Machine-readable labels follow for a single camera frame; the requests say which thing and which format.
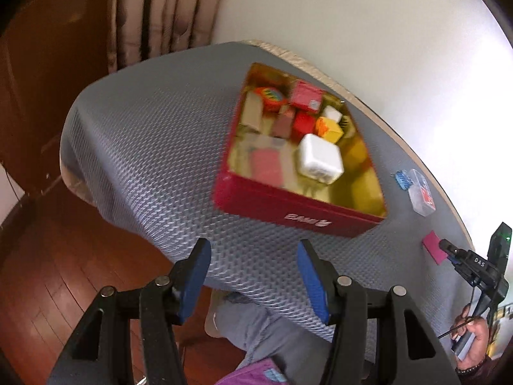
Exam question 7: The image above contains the orange yellow box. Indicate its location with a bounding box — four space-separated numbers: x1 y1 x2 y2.
315 116 345 144

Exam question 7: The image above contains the brown wooden cabinet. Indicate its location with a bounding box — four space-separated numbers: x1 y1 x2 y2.
0 0 117 201

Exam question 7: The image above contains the large white cube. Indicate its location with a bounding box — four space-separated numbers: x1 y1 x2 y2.
297 133 344 185

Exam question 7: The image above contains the grey textured table mat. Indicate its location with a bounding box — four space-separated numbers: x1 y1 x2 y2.
60 41 474 364

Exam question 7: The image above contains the magenta card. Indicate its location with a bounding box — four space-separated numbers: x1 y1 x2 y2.
422 230 447 265

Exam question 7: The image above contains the beige pleated curtain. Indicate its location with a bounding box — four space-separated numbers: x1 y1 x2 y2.
107 0 229 73

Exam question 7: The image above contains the large red box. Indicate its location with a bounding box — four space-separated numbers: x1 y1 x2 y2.
289 80 324 114

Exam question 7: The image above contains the thin black cable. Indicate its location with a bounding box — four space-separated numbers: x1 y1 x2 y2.
438 316 484 339

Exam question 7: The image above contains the brown pink box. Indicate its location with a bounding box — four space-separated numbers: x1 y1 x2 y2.
273 114 297 139

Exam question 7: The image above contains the red tin with gold interior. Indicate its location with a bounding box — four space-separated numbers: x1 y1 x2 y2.
214 62 389 238

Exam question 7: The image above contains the clear plastic case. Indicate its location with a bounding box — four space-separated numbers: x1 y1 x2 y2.
407 168 437 216

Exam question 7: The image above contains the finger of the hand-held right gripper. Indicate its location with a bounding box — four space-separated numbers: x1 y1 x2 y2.
438 239 470 267

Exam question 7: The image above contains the person's grey trouser leg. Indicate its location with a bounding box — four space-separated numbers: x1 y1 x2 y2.
212 293 377 385

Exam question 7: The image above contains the person's right hand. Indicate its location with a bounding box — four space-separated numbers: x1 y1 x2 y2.
451 305 490 372

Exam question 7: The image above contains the purple garment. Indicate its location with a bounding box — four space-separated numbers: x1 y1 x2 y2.
214 359 289 385

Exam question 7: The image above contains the orange box with colourful label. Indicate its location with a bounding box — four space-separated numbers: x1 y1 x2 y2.
256 86 288 115

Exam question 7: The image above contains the beaded bracelet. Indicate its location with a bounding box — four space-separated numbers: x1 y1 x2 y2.
457 359 487 376

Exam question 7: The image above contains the small red box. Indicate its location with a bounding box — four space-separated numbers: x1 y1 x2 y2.
292 111 319 141

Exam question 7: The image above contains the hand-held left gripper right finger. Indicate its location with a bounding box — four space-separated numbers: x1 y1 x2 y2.
297 238 461 385

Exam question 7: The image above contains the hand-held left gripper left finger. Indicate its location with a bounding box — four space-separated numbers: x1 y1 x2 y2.
48 237 212 385

